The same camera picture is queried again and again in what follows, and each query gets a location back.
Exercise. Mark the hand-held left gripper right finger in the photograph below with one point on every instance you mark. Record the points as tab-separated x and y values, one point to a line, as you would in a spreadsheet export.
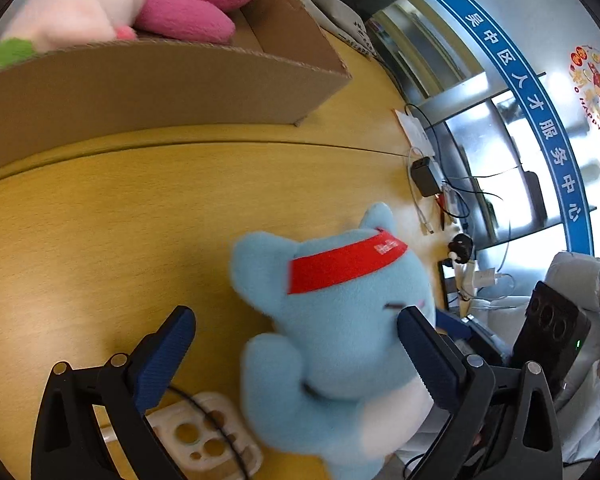
425	355

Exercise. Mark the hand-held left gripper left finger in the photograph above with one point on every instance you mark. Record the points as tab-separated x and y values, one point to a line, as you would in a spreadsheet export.
162	360

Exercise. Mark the light blue plush toy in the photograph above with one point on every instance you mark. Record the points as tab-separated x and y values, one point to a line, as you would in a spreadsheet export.
340	310

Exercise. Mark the brown cardboard box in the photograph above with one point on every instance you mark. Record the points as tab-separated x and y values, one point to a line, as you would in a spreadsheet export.
155	95

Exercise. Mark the teal and pale pink plush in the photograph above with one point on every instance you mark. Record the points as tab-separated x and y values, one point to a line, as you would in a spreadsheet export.
80	15

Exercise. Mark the white phone case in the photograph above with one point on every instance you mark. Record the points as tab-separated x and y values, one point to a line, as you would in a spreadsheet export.
207	402

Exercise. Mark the white charger plug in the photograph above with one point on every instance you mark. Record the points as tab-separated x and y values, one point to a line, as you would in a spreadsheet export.
485	276

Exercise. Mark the round black plug adapter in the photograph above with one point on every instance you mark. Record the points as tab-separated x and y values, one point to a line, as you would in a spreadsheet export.
460	246

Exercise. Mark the black power adapter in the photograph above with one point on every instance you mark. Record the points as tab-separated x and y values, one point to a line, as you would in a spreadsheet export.
424	175

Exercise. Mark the white paper sheet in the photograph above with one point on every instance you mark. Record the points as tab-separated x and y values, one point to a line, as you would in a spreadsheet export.
411	127

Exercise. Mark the grey cloth bag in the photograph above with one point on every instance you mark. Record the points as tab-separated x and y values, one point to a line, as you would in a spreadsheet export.
337	10

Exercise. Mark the black camera device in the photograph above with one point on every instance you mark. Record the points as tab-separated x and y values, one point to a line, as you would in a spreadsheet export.
555	340

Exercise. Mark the blue wall banner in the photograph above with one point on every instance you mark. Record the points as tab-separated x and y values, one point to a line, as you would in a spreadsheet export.
530	105

